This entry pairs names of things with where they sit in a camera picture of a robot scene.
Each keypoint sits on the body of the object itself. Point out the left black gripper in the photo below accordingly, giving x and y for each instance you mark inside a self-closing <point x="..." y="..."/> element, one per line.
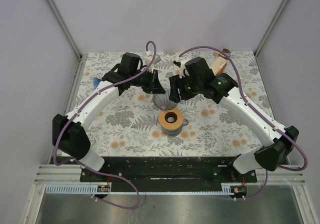
<point x="154" y="84"/>

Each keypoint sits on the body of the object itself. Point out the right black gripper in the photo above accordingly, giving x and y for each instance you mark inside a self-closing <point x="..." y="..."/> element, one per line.
<point x="174" y="93"/>

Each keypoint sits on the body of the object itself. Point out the clear ribbed glass dripper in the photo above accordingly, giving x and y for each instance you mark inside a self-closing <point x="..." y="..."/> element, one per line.
<point x="162" y="102"/>

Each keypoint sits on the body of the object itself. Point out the glass coffee server carafe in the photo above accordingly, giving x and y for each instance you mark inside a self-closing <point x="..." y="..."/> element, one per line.
<point x="173" y="128"/>

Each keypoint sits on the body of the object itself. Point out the paper coffee filter pack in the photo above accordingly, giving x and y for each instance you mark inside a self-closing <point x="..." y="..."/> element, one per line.
<point x="218" y="66"/>

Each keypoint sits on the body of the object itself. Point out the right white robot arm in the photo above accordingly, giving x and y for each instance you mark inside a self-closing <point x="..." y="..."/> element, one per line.
<point x="276" y="139"/>

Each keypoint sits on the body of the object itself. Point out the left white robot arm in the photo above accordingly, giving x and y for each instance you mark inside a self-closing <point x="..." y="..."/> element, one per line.
<point x="70" y="130"/>

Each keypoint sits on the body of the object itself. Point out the floral patterned table mat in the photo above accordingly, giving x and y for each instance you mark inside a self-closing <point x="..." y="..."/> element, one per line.
<point x="129" y="126"/>

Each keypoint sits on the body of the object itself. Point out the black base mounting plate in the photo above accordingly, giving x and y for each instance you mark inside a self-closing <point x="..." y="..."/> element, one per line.
<point x="177" y="174"/>

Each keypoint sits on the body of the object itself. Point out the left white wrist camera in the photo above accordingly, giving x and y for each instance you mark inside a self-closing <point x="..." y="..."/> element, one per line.
<point x="151" y="60"/>

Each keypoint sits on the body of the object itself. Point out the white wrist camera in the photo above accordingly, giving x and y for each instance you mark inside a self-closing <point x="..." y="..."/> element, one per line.
<point x="181" y="63"/>
<point x="151" y="60"/>

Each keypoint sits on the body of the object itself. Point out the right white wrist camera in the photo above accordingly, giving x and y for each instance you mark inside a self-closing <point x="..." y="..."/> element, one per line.
<point x="181" y="63"/>

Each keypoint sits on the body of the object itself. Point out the white slotted cable duct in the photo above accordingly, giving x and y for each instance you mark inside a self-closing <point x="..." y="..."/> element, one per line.
<point x="97" y="189"/>

